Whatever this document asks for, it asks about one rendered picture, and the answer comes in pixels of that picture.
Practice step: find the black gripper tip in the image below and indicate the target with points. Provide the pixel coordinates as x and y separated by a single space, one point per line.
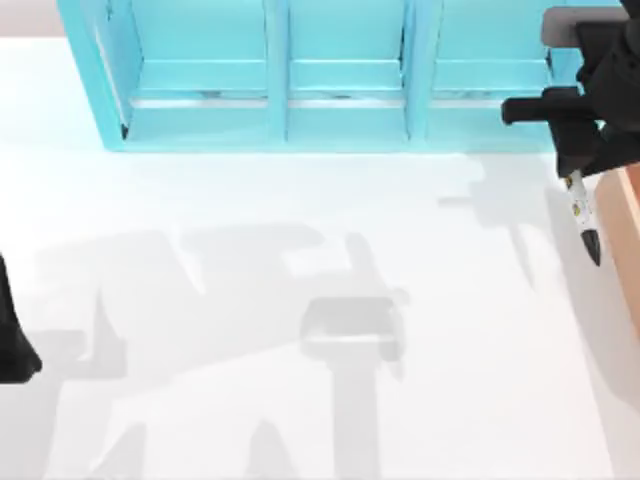
14 345

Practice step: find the shallow salmon-coloured box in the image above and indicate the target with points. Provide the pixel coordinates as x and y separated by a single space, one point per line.
620 235

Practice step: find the white marker with black cap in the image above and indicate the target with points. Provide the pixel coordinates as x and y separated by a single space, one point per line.
582 210

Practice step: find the light blue rack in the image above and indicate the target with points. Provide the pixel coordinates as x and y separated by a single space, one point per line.
345 100

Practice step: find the pale grey rounded box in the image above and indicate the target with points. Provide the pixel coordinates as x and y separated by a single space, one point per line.
557 27

